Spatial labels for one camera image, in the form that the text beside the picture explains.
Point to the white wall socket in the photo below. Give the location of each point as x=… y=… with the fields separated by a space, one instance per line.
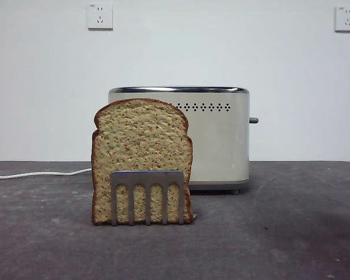
x=100 y=17
x=347 y=19

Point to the brown seeded bread slice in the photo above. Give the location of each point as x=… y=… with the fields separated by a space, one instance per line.
x=140 y=140

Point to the stainless steel toast rack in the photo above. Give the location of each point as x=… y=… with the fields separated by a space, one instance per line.
x=146 y=177

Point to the grey toaster lever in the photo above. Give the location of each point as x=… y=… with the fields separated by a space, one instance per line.
x=254 y=120

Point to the cream and steel toaster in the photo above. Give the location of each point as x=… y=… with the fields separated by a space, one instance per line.
x=221 y=146

